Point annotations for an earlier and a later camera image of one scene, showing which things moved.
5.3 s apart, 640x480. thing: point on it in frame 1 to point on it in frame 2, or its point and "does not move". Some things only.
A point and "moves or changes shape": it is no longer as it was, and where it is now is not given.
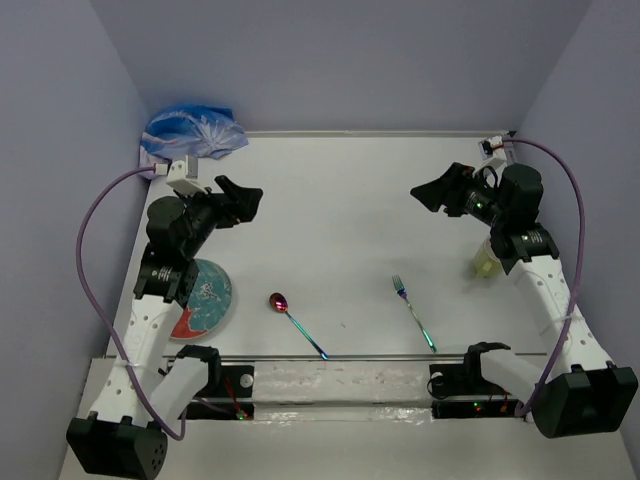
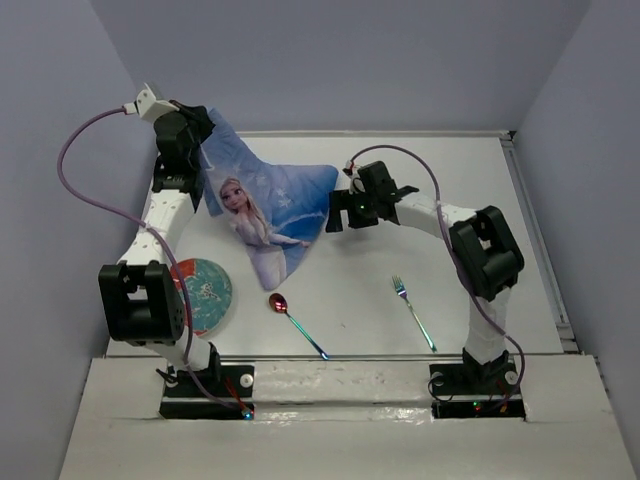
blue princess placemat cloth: x=211 y=131 moves or changes shape
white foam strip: x=342 y=382 does not move
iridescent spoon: x=279 y=303 does not move
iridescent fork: x=402 y=291 does not move
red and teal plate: x=209 y=300 does not move
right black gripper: x=449 y=189 to x=342 y=200
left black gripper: x=236 y=205 to x=199 y=116
